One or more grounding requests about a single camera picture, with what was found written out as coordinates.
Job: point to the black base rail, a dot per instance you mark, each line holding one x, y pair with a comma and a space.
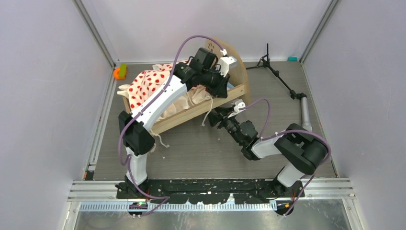
204, 195

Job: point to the teal small block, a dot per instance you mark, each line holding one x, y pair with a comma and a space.
292, 59

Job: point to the strawberry print ruffled blanket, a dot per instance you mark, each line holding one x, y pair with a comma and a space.
135, 126

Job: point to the orange green toy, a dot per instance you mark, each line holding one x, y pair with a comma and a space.
120, 72

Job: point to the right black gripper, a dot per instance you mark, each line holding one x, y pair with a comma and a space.
222, 115

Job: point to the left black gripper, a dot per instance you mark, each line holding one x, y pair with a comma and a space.
220, 90

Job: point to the wooden pet bed frame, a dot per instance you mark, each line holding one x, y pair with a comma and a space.
195, 102

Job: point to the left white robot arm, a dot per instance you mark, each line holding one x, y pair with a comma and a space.
136, 163

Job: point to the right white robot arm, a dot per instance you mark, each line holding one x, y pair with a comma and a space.
303, 149

